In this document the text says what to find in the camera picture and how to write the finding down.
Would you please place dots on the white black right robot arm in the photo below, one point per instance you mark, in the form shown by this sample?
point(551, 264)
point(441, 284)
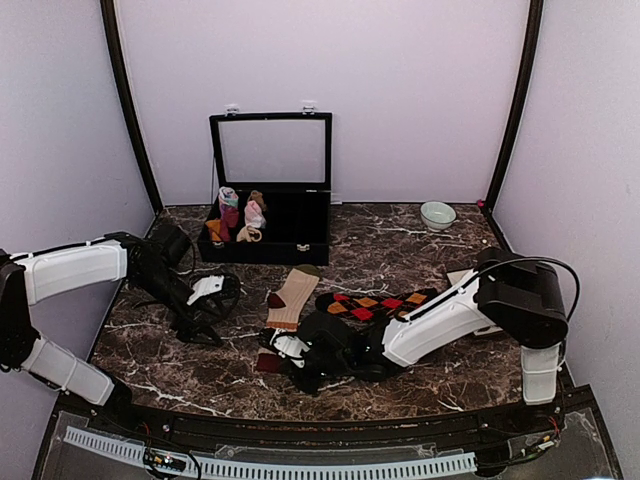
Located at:
point(520, 295)

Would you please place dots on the striped beige maroon sock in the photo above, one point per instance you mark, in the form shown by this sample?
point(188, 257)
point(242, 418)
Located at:
point(284, 308)

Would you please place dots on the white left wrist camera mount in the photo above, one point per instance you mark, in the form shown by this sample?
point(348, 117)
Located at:
point(206, 286)

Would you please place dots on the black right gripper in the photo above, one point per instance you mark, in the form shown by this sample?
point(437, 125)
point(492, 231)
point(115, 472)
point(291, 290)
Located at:
point(308, 385)

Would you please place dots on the pink white rolled sock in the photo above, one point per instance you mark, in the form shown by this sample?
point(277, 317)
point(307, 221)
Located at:
point(253, 215)

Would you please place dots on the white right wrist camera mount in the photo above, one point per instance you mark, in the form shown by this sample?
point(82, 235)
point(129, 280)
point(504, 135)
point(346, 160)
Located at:
point(290, 347)

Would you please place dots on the black frame post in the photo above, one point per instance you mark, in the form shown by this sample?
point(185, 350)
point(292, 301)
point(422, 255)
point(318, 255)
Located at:
point(526, 64)
point(120, 74)

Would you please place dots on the multicolour rolled sock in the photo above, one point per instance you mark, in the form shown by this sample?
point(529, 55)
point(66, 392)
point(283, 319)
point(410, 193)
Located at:
point(228, 197)

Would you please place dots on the small circuit board right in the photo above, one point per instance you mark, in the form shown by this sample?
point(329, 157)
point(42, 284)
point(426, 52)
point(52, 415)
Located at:
point(541, 445)

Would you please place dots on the small circuit board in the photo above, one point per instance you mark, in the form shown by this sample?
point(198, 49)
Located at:
point(163, 462)
point(541, 445)

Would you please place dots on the orange rolled sock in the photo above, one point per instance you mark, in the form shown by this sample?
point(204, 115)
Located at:
point(214, 230)

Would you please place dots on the small circuit board left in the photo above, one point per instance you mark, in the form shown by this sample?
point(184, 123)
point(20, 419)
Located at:
point(163, 462)

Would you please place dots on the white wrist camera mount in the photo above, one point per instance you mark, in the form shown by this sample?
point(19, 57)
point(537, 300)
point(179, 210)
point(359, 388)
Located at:
point(206, 286)
point(290, 347)

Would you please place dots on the square floral plate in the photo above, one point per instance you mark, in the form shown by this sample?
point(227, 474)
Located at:
point(455, 277)

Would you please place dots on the brown rolled sock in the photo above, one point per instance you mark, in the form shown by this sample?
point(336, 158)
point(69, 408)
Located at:
point(258, 198)

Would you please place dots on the black left frame post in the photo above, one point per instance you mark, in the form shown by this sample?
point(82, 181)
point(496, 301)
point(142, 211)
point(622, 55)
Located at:
point(120, 74)

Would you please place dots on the pale green bowl at back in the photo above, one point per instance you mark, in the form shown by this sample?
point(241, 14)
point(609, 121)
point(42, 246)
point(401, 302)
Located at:
point(437, 216)

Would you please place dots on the black argyle orange red sock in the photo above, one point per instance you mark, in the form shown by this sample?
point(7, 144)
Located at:
point(367, 308)

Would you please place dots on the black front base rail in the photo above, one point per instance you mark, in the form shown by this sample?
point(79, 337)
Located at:
point(187, 424)

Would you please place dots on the black box with glass lid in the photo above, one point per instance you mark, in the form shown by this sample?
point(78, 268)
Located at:
point(287, 158)

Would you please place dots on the white slotted cable duct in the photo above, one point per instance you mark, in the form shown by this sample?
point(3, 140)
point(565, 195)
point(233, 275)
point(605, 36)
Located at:
point(241, 462)

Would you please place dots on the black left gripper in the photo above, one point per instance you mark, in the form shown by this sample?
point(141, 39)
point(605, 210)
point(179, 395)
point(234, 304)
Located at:
point(188, 332)

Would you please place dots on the magenta rolled sock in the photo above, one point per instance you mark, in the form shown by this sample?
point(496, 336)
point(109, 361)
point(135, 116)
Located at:
point(228, 221)

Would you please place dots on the black right frame post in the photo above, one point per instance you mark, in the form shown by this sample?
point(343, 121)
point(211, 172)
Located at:
point(526, 64)

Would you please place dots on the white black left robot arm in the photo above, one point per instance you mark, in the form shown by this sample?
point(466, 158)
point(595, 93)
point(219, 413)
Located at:
point(149, 264)

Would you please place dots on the beige rolled sock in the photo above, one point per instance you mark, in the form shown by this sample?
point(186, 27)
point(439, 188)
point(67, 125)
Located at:
point(249, 234)

